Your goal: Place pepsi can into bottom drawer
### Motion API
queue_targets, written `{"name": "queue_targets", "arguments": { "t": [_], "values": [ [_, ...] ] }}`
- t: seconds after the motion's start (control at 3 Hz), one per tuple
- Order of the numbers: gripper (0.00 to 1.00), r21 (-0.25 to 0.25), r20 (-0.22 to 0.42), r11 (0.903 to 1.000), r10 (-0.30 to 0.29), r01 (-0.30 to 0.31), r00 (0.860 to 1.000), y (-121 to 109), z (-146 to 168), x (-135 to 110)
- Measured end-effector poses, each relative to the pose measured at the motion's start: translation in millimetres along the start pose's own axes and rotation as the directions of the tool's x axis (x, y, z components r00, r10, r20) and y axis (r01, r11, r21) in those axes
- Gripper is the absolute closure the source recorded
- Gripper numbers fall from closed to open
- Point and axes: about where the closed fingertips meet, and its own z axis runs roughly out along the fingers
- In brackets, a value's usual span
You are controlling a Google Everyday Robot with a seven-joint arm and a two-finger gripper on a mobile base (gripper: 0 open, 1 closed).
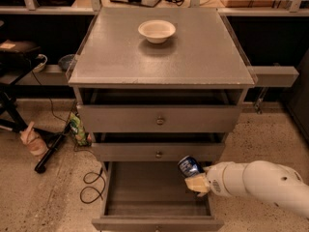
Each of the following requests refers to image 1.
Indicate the pink spray bottle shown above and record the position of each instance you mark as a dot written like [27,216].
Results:
[33,141]

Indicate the grey open bottom drawer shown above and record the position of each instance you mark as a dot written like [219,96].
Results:
[152,197]

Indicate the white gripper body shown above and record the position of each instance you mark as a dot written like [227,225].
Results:
[216,178]

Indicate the white paper bowl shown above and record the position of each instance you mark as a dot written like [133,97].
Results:
[156,31]

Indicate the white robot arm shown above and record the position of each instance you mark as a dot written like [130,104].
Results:
[269,182]

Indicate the black stand leg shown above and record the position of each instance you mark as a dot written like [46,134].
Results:
[54,142]

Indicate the grey middle drawer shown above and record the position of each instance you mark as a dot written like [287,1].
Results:
[157,146]

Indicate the white bowl on stool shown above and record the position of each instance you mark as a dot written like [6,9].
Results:
[40,62]

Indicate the grey drawer cabinet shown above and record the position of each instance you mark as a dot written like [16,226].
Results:
[201,55]

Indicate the blue pepsi can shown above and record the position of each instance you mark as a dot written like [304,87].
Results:
[190,167]

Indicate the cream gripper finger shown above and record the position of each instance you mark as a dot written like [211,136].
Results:
[199,184]

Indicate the green chip bag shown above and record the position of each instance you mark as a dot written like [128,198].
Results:
[77,129]

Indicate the grey top drawer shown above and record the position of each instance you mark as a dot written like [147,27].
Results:
[156,110]

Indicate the dark bowl on shelf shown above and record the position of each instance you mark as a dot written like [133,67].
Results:
[66,61]

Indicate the black box on stool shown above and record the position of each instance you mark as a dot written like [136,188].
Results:
[18,55]

